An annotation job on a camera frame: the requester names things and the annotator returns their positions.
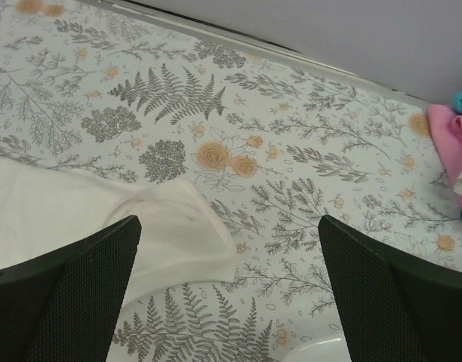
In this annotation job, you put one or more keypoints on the pink folded t shirt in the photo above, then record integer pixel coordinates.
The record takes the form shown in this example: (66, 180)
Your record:
(446, 130)

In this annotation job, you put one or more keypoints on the aluminium frame rail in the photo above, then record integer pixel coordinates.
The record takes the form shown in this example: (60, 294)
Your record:
(250, 45)

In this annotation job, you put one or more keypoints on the white t shirt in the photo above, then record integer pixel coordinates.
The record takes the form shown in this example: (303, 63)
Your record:
(182, 238)

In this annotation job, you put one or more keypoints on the white plastic basket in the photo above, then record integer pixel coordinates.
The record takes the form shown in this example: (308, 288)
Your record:
(329, 346)

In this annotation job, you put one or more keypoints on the floral table mat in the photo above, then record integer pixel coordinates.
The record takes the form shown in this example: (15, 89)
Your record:
(272, 147)

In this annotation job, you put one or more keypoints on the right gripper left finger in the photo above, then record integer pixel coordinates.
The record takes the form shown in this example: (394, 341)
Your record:
(64, 305)

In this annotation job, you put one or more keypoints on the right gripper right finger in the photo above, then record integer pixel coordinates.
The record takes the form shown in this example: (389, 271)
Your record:
(393, 306)

